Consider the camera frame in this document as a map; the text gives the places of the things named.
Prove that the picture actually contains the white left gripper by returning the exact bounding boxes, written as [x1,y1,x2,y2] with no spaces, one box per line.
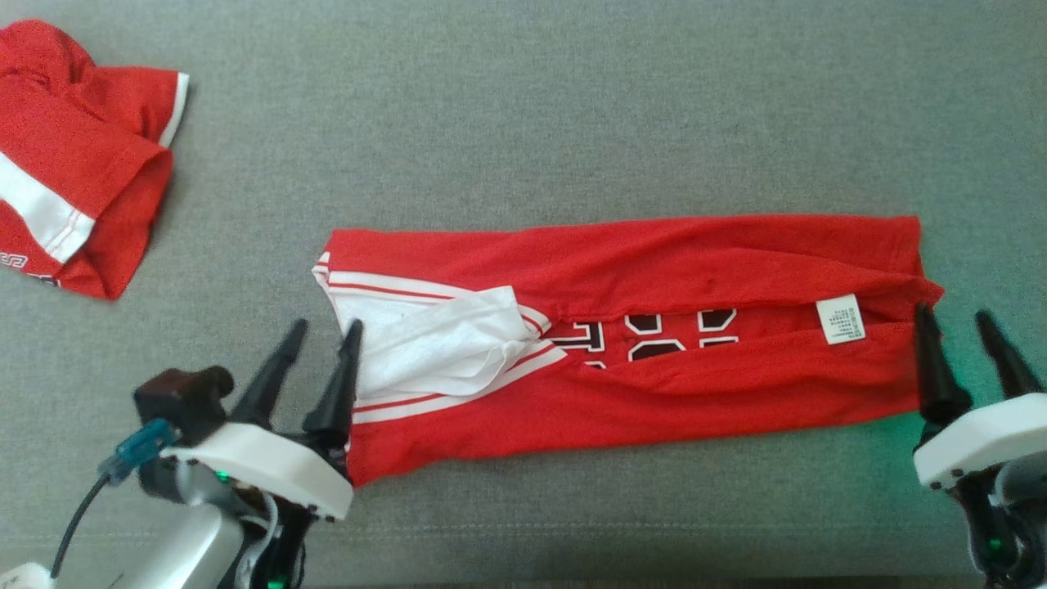
[158,319,364,589]

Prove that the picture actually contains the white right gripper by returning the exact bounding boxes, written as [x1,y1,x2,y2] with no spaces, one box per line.
[913,303,1047,589]

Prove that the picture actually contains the red shorts with white stripes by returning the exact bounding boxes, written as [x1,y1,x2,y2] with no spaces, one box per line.
[0,20,191,301]

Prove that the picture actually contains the red Bulls basketball jersey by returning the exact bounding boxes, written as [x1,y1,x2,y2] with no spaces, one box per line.
[312,214,946,488]

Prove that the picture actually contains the grey fabric sofa seat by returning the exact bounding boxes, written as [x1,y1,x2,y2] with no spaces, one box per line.
[0,0,1047,589]

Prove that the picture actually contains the black cable with teal plug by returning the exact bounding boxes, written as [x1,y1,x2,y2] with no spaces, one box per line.
[51,419,182,578]

